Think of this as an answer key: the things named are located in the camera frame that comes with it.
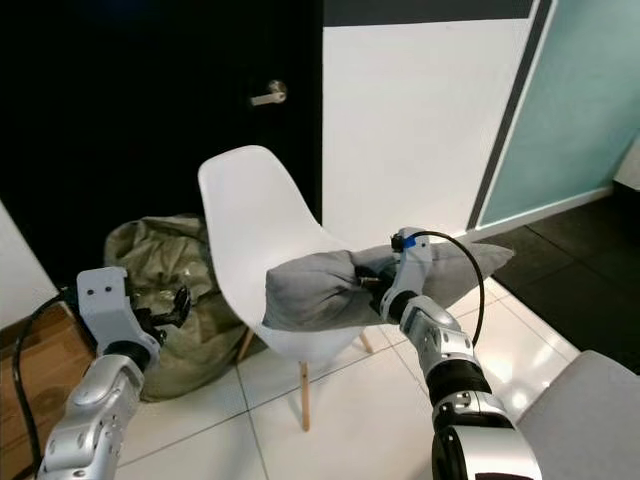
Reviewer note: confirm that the grey pillow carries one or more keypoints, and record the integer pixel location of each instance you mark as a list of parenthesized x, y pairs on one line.
[(315, 285)]

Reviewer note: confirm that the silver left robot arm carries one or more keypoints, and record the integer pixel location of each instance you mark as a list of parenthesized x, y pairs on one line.
[(95, 410)]

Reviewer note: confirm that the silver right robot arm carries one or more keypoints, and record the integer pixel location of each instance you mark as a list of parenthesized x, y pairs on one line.
[(465, 390)]

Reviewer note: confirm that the white chair with wooden legs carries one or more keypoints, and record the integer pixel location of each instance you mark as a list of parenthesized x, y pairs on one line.
[(255, 220)]

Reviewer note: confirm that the olive green sack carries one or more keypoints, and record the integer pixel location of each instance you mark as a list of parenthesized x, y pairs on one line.
[(160, 255)]

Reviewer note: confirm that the brown wooden box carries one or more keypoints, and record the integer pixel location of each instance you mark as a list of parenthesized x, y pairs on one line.
[(15, 440)]

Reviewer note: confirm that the black door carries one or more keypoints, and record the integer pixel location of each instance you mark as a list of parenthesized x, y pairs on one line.
[(140, 100)]

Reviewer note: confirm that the grey upholstered seat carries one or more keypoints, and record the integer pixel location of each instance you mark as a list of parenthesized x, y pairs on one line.
[(585, 420)]

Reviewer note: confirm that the frosted glass panel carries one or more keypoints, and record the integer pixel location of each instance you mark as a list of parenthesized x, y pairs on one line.
[(570, 100)]

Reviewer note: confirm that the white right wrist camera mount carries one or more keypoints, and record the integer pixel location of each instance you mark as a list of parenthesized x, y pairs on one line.
[(412, 270)]

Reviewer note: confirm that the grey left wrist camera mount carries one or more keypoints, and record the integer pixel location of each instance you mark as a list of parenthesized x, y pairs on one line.
[(105, 300)]

